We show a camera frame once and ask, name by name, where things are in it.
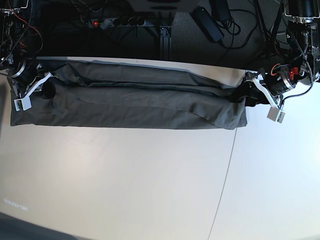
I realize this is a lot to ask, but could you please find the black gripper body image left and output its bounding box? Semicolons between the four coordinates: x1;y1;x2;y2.
7;59;49;99

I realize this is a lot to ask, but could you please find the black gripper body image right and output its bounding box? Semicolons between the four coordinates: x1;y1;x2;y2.
243;67;298;110

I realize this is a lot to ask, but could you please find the grey T-shirt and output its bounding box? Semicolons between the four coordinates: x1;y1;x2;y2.
10;59;247;130

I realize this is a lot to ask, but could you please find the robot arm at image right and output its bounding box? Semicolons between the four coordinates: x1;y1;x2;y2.
229;0;320;110

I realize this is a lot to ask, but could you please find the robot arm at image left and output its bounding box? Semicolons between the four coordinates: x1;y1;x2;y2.
0;0;48;98

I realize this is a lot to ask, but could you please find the black tripod stand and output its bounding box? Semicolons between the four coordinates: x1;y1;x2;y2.
243;0;284;64

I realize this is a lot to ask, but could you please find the black power adapter brick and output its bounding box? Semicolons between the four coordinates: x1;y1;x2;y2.
190;6;224;43

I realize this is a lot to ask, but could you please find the black power strip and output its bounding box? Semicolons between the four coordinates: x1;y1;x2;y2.
86;16;147;30

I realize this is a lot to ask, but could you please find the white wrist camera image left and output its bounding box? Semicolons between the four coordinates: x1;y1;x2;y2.
14;96;32;112

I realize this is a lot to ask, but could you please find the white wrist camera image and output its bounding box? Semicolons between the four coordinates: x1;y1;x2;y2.
14;96;32;112
267;107;286;124

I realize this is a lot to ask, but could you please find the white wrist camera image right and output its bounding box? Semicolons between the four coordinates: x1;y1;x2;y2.
267;107;286;124

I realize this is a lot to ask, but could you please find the aluminium frame post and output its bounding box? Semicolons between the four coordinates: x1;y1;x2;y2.
159;26;172;61

